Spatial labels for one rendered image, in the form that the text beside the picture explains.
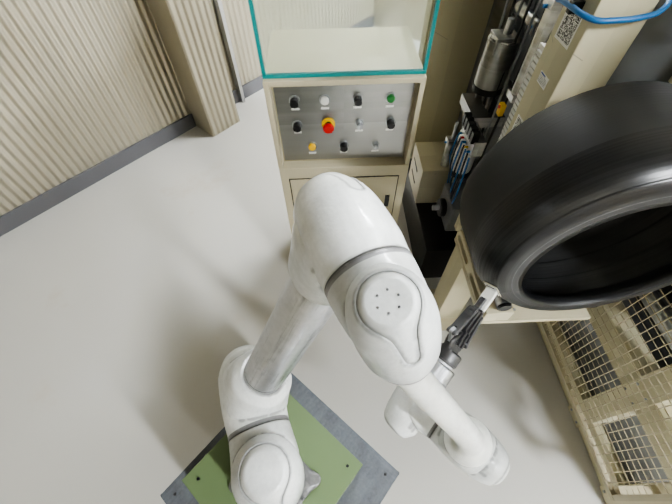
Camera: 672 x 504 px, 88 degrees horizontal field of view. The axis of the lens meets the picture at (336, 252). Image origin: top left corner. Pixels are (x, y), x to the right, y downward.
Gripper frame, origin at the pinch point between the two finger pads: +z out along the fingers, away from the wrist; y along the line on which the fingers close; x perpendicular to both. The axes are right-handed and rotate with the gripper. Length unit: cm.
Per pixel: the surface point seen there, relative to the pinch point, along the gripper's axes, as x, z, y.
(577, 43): -5, 56, -31
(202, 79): -266, 44, -20
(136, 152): -293, -32, -15
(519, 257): 6.7, 8.5, -15.3
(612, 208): 18.5, 21.2, -23.6
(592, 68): -3, 58, -23
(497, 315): -2.6, 2.9, 22.2
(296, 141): -89, 15, -23
